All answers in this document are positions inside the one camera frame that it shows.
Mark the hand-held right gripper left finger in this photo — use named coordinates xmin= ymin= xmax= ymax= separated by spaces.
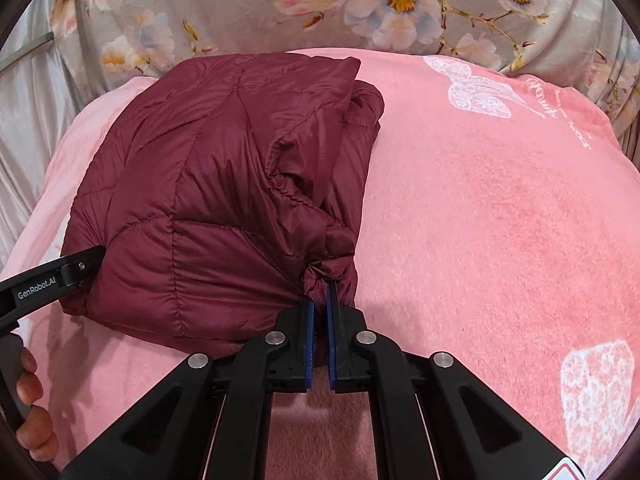
xmin=60 ymin=300 xmax=317 ymax=480

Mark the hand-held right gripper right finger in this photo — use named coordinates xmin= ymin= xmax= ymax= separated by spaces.
xmin=326 ymin=280 xmax=573 ymax=480

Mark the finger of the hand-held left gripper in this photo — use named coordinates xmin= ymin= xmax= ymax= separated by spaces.
xmin=65 ymin=245 xmax=107 ymax=287

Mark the maroon puffer jacket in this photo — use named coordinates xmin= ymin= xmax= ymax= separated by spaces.
xmin=60 ymin=52 xmax=386 ymax=358

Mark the person's left hand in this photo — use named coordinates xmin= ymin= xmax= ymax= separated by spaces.
xmin=15 ymin=347 xmax=59 ymax=462

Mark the silver satin cloth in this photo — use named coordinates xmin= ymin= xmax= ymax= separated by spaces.
xmin=0 ymin=0 xmax=101 ymax=266

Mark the pink blanket with white bows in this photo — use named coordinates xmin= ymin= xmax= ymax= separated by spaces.
xmin=0 ymin=49 xmax=640 ymax=480

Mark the grey floral bedsheet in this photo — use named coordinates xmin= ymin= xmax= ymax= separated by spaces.
xmin=50 ymin=0 xmax=640 ymax=161

